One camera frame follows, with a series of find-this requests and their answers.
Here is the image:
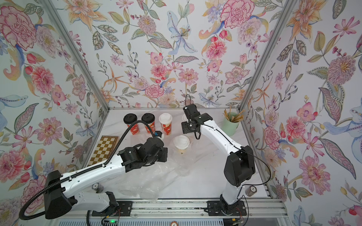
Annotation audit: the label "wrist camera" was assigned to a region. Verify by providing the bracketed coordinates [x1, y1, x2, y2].
[154, 131, 165, 140]
[183, 104, 200, 121]

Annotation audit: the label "black corrugated cable conduit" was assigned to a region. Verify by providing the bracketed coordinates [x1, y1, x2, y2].
[18, 120, 156, 220]

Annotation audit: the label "clear plastic carrier bag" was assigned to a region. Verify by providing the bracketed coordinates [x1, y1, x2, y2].
[168, 135, 199, 177]

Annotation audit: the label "white lid beige cup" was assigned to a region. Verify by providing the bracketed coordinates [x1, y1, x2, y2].
[173, 135, 190, 154]

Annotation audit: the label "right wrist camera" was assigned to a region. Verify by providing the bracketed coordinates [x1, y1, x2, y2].
[183, 104, 200, 121]

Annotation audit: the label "wooden stir sticks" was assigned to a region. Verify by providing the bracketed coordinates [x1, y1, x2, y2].
[223, 108, 245, 123]

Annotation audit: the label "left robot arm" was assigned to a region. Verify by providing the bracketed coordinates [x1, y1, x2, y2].
[44, 137, 168, 219]

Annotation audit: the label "wooden chessboard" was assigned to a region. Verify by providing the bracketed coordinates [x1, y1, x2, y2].
[87, 136, 118, 166]

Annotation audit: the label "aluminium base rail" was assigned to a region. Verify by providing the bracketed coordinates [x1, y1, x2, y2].
[59, 198, 289, 219]

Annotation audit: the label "black lid red cup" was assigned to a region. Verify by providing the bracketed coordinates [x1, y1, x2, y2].
[123, 113, 139, 135]
[141, 113, 156, 133]

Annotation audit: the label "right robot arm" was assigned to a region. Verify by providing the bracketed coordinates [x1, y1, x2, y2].
[182, 104, 255, 216]

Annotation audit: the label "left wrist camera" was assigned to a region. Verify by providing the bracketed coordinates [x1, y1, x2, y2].
[154, 131, 165, 140]

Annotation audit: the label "white lid red cup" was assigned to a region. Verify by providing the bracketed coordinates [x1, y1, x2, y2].
[159, 113, 173, 135]
[182, 114, 188, 121]

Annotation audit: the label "white lid red back cup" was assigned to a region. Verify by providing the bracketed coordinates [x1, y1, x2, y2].
[182, 114, 188, 121]

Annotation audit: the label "green cup holder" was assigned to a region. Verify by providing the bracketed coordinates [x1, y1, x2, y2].
[222, 118, 240, 136]

